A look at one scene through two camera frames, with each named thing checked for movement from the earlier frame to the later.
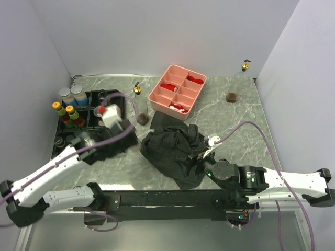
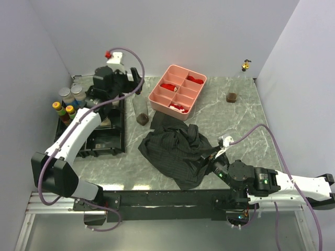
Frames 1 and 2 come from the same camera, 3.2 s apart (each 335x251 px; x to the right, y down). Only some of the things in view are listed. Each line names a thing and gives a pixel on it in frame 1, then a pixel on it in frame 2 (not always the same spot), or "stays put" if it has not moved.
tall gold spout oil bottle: [140, 106] stays put
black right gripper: [197, 158] to [210, 161]
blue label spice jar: [80, 97] stays put
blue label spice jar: [67, 98] stays put
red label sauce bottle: [74, 116] stays put
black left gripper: [131, 141] to [130, 84]
